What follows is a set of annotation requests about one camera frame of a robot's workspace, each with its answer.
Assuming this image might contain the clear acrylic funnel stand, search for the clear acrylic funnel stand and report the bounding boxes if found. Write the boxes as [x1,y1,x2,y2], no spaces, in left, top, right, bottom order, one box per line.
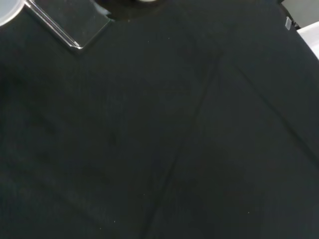
[24,0,112,50]

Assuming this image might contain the translucent plastic funnel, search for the translucent plastic funnel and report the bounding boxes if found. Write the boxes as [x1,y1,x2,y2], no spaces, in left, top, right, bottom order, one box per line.
[0,0,26,27]

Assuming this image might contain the black table cloth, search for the black table cloth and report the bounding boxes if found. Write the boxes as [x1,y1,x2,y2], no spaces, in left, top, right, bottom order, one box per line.
[0,0,319,239]

